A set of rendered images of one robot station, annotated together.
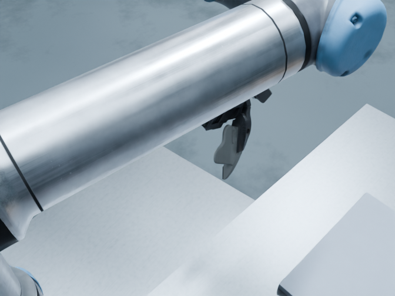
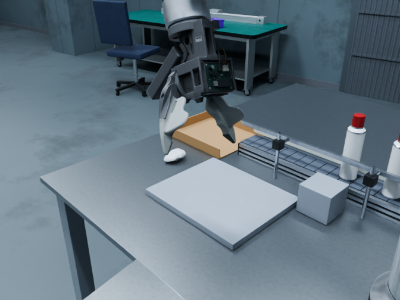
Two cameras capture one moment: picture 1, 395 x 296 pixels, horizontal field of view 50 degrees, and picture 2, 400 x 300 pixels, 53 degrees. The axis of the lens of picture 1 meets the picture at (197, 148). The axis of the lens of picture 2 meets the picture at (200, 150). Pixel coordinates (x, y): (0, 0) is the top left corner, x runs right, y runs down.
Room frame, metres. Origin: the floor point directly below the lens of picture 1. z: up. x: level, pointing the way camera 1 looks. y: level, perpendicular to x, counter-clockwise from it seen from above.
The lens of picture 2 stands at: (0.48, 0.60, 1.50)
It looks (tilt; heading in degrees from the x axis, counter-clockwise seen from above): 27 degrees down; 270
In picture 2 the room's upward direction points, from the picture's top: straight up
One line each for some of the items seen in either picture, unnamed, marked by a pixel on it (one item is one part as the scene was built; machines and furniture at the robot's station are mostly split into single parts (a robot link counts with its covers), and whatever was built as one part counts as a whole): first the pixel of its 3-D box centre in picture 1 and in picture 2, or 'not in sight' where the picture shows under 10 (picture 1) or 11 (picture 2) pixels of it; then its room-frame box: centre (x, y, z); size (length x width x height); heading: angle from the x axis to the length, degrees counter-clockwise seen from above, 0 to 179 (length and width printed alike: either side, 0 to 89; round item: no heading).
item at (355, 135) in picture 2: not in sight; (353, 147); (0.03, -0.46, 0.98); 0.05 x 0.05 x 0.20
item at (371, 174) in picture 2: not in sight; (370, 190); (0.01, -0.33, 0.91); 0.07 x 0.03 x 0.17; 44
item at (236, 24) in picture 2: not in sight; (189, 44); (0.62, -4.63, 0.41); 2.33 x 0.90 x 0.82; 143
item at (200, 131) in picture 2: not in sight; (214, 131); (0.42, -0.86, 0.85); 0.30 x 0.26 x 0.04; 134
